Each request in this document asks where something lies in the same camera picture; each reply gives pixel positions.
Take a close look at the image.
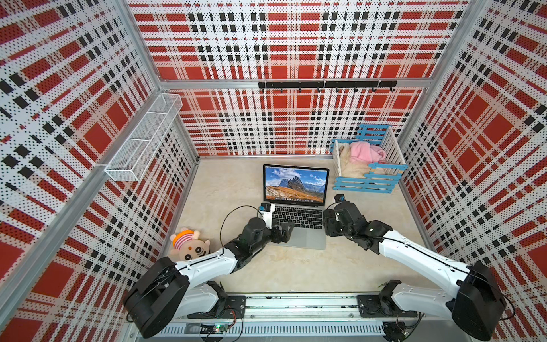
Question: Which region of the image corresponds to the white wire mesh shelf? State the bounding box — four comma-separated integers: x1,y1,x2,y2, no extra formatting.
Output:
105,93,182,182

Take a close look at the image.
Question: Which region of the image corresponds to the silver laptop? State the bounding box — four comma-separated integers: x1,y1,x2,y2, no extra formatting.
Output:
263,164,330,250

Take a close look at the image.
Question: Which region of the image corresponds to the pink cloth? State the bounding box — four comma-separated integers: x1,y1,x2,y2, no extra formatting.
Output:
350,141,387,164

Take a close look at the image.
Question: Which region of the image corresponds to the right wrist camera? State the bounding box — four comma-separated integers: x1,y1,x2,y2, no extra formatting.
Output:
334,194,346,204

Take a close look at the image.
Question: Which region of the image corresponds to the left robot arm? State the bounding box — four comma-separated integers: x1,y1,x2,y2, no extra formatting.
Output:
123,217,295,339

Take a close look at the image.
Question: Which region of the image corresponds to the black hook rail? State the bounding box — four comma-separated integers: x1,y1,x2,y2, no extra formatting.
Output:
258,80,398,91

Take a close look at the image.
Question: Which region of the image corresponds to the blue white storage crate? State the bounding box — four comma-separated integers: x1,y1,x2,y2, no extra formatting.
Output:
330,124,407,194

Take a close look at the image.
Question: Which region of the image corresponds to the beige cloth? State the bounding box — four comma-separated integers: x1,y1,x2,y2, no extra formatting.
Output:
338,142,373,178

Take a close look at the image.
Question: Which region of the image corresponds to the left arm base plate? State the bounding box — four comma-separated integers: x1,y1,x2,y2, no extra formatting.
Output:
187,295,247,319

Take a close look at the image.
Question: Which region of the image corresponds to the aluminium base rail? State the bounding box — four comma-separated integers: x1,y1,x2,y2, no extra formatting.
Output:
151,293,471,341

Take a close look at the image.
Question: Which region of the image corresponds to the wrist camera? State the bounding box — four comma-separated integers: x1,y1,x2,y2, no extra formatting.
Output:
334,194,346,204
259,202,275,229

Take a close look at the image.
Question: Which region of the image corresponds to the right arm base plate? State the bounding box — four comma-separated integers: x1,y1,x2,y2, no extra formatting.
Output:
356,294,418,319

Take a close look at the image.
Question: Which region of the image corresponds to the cartoon face plush toy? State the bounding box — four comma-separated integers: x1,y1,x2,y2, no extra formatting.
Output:
168,229,210,262

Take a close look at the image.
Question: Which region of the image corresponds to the green circuit board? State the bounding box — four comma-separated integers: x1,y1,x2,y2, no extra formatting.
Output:
199,323,232,335

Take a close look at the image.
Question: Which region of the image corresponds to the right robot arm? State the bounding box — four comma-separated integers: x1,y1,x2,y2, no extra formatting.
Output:
323,201,507,341

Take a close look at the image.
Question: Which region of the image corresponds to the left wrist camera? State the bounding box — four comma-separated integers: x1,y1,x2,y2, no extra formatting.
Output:
259,202,275,229

